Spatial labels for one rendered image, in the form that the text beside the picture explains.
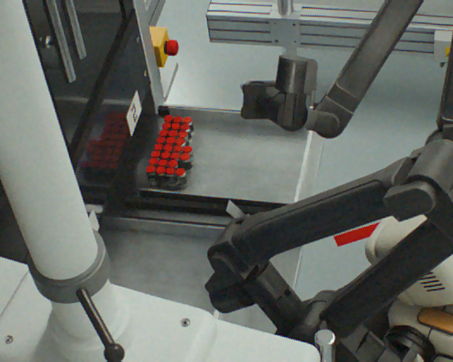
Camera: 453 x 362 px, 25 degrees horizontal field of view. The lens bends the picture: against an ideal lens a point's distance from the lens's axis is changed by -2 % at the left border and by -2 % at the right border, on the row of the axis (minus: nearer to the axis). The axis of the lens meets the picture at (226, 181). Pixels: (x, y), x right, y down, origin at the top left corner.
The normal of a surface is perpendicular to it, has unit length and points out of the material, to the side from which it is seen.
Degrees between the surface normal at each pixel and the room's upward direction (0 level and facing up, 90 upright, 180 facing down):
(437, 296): 90
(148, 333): 0
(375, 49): 58
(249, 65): 0
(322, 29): 90
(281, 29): 90
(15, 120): 90
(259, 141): 0
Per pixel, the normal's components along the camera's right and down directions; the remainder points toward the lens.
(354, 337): 0.51, -0.43
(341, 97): -0.18, 0.23
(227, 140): -0.11, -0.66
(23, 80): 0.71, 0.47
